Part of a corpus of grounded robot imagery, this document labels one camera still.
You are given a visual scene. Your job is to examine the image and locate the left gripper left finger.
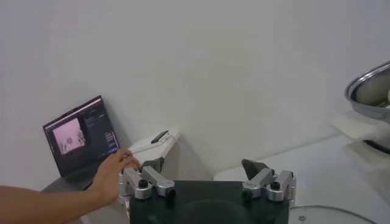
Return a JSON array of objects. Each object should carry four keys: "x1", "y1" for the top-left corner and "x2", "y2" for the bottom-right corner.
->
[{"x1": 118, "y1": 157, "x2": 177, "y2": 201}]

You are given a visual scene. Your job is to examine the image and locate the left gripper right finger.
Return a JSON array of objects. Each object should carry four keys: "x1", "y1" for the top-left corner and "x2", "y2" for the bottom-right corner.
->
[{"x1": 241, "y1": 158, "x2": 297, "y2": 202}]

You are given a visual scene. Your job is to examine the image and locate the round glass lid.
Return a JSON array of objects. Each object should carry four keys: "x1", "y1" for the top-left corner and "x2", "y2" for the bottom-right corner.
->
[{"x1": 288, "y1": 204, "x2": 378, "y2": 224}]

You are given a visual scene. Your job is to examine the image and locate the person's bare forearm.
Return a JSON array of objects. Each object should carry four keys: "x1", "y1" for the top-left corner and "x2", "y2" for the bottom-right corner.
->
[{"x1": 0, "y1": 184, "x2": 103, "y2": 224}]

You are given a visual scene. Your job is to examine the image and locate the perforated steel steamer basket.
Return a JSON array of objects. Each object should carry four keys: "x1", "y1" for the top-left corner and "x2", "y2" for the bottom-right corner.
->
[{"x1": 344, "y1": 60, "x2": 390, "y2": 124}]

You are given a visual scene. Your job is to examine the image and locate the person's bare hand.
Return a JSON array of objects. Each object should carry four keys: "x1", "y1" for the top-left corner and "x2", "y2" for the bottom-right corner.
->
[{"x1": 91, "y1": 148, "x2": 141, "y2": 206}]

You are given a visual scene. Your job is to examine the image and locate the flat white box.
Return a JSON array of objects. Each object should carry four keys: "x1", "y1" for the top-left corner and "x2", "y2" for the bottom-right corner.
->
[{"x1": 127, "y1": 131, "x2": 180, "y2": 162}]

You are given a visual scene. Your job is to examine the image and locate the small black device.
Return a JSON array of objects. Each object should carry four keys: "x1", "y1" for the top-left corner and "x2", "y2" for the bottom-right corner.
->
[{"x1": 151, "y1": 130, "x2": 170, "y2": 144}]

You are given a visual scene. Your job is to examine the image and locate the black laptop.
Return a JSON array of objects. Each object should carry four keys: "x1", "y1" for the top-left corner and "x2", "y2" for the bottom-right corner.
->
[{"x1": 42, "y1": 95, "x2": 120, "y2": 191}]

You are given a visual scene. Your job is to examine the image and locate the white side desk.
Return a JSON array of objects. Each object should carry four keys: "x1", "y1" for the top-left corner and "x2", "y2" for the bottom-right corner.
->
[{"x1": 41, "y1": 152, "x2": 183, "y2": 224}]

